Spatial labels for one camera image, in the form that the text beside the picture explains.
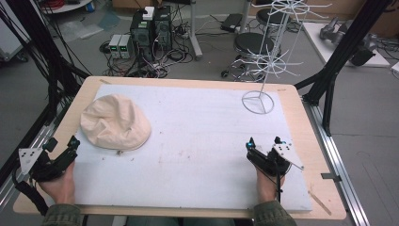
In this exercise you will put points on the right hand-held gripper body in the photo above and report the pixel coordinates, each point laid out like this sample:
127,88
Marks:
276,161

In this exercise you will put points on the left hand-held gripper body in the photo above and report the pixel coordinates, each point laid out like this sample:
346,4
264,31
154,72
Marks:
47,168

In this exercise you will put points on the person's left hand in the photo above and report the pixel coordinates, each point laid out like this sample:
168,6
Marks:
59,188

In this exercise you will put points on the person's right hand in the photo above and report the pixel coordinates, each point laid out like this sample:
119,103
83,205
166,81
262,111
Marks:
266,188

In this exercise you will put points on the beige cloth hat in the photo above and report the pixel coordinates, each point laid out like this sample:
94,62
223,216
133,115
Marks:
114,124

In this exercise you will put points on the white foam mat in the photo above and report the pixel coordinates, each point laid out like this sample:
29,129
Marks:
194,141

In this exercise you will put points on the black metal clamp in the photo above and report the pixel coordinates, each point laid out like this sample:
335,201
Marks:
331,177

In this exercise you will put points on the thin wooden stick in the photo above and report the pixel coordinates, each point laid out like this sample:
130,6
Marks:
320,203

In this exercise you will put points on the black round stool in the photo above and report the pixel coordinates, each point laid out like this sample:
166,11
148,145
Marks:
268,15
254,42

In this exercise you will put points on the grey power supply unit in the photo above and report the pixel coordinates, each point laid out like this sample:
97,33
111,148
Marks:
114,46
126,46

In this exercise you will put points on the white platform board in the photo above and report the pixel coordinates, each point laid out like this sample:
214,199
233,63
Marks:
316,40

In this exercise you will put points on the white equipment case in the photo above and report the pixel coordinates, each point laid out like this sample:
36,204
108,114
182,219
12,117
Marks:
9,40

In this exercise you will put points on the clear plastic sheet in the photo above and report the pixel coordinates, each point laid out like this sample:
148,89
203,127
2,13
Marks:
78,31

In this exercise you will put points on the flat black box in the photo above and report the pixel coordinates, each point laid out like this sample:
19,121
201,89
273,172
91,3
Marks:
231,22

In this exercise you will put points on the grey metal table leg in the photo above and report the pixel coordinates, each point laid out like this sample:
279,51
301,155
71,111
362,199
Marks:
194,31

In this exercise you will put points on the black computer tower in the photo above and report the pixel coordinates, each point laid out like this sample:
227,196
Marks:
162,28
141,34

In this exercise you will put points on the grey robot device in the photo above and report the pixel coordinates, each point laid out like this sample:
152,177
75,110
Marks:
351,34

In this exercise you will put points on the round white table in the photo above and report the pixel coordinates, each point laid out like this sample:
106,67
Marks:
66,6

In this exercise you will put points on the small white box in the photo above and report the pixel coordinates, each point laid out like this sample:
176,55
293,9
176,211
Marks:
148,13

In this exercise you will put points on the aluminium rail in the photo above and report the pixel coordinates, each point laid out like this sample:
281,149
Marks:
338,163
28,150

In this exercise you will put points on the black metal frame post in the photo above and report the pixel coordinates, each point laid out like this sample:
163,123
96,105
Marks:
37,47
342,53

